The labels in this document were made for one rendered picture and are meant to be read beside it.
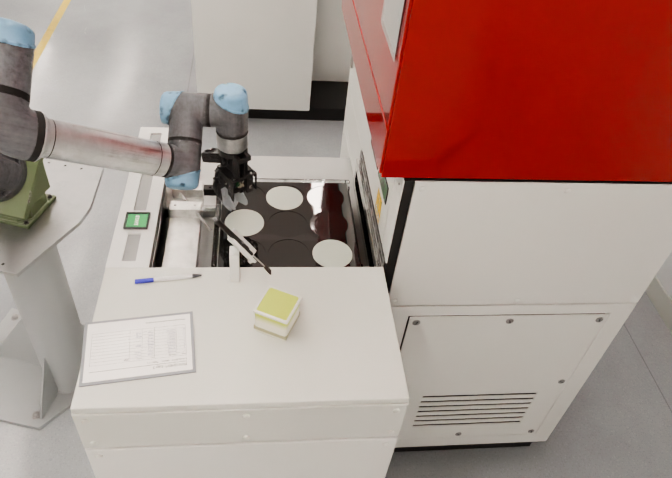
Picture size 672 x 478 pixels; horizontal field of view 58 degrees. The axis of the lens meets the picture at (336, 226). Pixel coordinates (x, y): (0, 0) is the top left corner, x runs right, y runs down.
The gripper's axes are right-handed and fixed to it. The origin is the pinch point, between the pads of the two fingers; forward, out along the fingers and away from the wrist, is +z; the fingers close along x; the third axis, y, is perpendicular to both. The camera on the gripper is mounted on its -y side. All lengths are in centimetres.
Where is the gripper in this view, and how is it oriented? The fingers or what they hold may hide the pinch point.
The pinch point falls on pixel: (230, 204)
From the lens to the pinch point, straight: 162.0
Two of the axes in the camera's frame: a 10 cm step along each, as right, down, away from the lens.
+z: -0.9, 7.3, 6.8
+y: 6.4, 5.6, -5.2
